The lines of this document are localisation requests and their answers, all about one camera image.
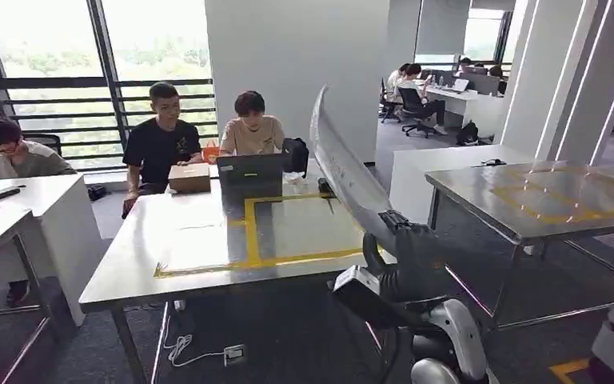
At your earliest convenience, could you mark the person with glasses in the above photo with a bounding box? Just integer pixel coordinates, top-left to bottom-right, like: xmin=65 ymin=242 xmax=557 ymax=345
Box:
xmin=0 ymin=116 xmax=78 ymax=310

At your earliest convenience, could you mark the long curved silver metal panel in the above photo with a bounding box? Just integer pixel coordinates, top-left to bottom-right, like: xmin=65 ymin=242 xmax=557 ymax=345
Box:
xmin=309 ymin=84 xmax=399 ymax=257

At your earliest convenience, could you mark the white block desk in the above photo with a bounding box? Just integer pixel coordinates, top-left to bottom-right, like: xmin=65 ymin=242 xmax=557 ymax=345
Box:
xmin=0 ymin=173 xmax=106 ymax=327

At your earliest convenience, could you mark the orange paper bag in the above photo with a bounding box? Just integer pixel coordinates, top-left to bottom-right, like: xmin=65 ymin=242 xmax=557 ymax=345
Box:
xmin=201 ymin=139 xmax=221 ymax=165

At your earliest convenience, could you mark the small brown cardboard box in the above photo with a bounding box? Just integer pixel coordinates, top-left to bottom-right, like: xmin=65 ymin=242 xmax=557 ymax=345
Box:
xmin=167 ymin=162 xmax=212 ymax=194

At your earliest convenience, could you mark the person at far desk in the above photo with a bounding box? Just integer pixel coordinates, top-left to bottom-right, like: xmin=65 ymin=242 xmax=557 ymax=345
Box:
xmin=385 ymin=62 xmax=449 ymax=136

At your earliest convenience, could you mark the black office chair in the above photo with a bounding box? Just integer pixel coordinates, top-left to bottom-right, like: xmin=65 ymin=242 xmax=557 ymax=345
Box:
xmin=396 ymin=86 xmax=440 ymax=140

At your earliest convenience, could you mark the black chair backrest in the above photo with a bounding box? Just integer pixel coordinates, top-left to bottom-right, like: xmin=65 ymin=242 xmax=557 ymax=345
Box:
xmin=22 ymin=133 xmax=64 ymax=158

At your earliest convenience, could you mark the far white office desk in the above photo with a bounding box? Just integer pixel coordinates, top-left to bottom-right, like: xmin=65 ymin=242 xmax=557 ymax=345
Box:
xmin=424 ymin=84 xmax=505 ymax=140

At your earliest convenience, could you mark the white power cable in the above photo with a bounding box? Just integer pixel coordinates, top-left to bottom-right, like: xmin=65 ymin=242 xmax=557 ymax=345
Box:
xmin=161 ymin=301 xmax=226 ymax=368

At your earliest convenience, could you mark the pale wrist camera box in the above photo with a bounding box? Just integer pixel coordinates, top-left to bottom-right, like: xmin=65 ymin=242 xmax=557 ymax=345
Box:
xmin=332 ymin=264 xmax=381 ymax=309

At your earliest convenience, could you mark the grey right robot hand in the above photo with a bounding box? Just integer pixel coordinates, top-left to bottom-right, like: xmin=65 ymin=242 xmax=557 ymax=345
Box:
xmin=361 ymin=210 xmax=449 ymax=304

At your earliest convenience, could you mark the person behind laptop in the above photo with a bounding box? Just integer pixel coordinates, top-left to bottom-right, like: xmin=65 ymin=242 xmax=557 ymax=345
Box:
xmin=217 ymin=89 xmax=287 ymax=158

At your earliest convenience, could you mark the white low desk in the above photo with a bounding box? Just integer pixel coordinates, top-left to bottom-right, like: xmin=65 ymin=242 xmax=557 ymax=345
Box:
xmin=388 ymin=143 xmax=536 ymax=225

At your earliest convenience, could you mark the steel table with yellow tape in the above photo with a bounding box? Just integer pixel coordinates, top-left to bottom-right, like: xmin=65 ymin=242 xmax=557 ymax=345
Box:
xmin=78 ymin=158 xmax=399 ymax=384
xmin=424 ymin=159 xmax=614 ymax=330

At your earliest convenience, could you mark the dark grey laptop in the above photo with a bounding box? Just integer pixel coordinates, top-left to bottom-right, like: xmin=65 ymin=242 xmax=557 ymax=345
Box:
xmin=216 ymin=153 xmax=289 ymax=198

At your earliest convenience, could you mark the black backpack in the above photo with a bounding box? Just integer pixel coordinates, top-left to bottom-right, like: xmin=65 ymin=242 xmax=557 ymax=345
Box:
xmin=454 ymin=120 xmax=480 ymax=148

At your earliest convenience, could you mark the person in middle seat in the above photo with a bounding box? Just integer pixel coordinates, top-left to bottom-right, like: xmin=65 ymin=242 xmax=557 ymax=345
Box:
xmin=121 ymin=81 xmax=204 ymax=220

